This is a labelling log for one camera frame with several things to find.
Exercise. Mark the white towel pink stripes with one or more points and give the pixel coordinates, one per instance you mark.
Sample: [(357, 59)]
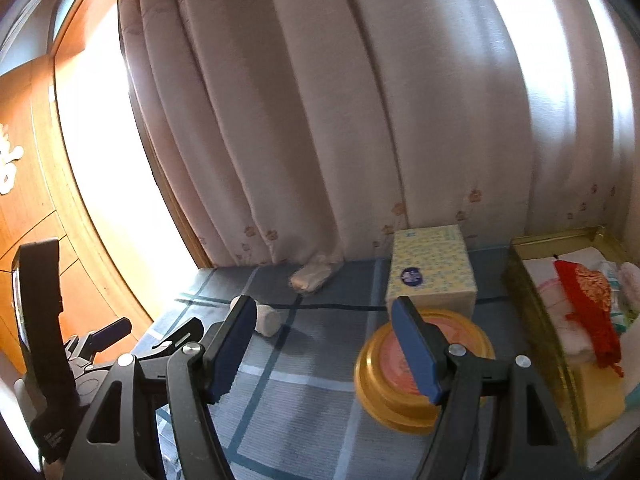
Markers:
[(565, 330)]

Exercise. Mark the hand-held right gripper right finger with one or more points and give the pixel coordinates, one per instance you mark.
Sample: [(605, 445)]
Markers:
[(417, 355)]

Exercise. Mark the teal cloth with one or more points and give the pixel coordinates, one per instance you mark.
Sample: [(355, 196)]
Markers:
[(610, 272)]

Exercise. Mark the clear plastic wrapped bundle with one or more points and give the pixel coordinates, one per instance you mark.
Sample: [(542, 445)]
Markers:
[(315, 275)]

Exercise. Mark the wooden wardrobe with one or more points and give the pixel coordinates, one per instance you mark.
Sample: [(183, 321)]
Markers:
[(75, 270)]

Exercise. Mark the white wall ornament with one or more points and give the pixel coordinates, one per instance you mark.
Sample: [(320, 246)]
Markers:
[(10, 160)]

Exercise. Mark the yellow sponge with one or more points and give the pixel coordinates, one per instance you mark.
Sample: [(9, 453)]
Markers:
[(600, 400)]

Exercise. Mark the blue plaid bed sheet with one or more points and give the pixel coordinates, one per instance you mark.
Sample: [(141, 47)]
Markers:
[(310, 400)]

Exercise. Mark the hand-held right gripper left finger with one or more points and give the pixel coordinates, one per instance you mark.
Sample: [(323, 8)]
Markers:
[(232, 350)]

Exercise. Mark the white rolled sock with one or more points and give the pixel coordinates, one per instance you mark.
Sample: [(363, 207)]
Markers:
[(270, 320)]

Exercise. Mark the yellow tissue box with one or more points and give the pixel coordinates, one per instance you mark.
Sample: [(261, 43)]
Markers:
[(430, 260)]

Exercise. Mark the round gold tin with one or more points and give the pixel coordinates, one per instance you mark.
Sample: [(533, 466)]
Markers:
[(385, 360)]

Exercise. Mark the pale pink curtain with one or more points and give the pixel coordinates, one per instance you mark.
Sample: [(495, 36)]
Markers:
[(350, 110)]

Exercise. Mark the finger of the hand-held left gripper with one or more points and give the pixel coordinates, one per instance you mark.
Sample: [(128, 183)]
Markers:
[(110, 334)]

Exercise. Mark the pink round puff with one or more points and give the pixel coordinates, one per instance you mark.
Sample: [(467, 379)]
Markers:
[(631, 285)]

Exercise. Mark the red embroidered cloth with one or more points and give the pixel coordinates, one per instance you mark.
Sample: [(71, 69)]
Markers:
[(585, 290)]

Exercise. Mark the gold tray white lining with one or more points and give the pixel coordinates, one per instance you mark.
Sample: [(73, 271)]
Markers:
[(522, 285)]

